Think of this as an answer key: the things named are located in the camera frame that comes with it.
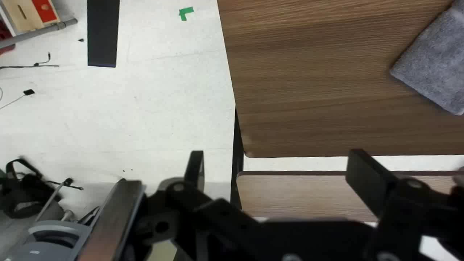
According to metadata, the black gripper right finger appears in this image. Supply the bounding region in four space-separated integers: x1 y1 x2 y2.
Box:
345 149 398 216

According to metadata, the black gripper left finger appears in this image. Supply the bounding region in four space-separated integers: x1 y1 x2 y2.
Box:
184 151 204 197

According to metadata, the grey cloth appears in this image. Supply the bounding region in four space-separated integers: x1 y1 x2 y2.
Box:
390 0 464 116

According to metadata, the grey round base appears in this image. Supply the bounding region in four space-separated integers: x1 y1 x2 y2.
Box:
3 220 91 261

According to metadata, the green tape marker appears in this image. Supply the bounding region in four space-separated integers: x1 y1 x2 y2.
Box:
178 6 194 20

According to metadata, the black bag on floor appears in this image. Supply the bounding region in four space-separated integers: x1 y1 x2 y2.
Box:
0 158 79 219

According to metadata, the black floor panel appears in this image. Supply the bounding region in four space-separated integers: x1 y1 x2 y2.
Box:
87 0 120 68

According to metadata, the red and tan cardboard box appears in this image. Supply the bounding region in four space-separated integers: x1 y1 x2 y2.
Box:
0 0 61 33

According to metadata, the metal frame post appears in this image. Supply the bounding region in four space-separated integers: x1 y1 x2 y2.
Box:
77 178 145 261

